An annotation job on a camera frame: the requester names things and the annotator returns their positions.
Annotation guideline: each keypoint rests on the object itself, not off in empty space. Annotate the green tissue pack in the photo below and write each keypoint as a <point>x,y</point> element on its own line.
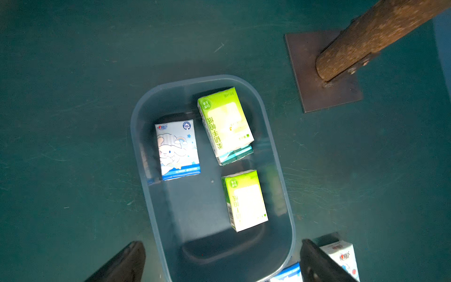
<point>225,122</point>
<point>244,200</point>

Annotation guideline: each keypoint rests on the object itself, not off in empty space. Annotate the white blue elephant tissue pack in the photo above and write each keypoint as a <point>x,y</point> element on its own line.
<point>289,274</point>

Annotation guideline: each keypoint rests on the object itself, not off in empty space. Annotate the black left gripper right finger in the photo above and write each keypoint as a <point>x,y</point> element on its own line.
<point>317,266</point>

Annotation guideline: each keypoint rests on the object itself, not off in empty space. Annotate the green tissue pack lower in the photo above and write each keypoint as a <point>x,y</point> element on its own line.
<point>244,200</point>

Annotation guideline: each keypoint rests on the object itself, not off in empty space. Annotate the blue monster tissue pack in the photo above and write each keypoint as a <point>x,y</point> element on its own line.
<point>343,254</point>

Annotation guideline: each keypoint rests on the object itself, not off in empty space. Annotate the dark metal tree base plate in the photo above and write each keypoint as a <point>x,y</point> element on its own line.
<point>316,94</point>

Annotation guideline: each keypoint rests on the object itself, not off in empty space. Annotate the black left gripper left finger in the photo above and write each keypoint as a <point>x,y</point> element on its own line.
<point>126,266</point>

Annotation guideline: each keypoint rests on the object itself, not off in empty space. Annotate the brown artificial tree trunk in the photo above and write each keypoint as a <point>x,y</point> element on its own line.
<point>382,25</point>

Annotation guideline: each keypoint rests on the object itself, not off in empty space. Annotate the white blue dog tissue pack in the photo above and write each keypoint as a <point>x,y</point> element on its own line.
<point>178,154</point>

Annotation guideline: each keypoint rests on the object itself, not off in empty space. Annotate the blue plastic storage box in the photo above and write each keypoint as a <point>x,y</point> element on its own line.
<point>189,218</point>

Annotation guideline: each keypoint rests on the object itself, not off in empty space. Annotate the green tissue pack upper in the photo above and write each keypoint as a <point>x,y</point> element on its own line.
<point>225,122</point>

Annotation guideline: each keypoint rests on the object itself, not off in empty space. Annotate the teal tissue pack bottom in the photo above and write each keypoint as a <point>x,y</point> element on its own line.
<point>235,155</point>

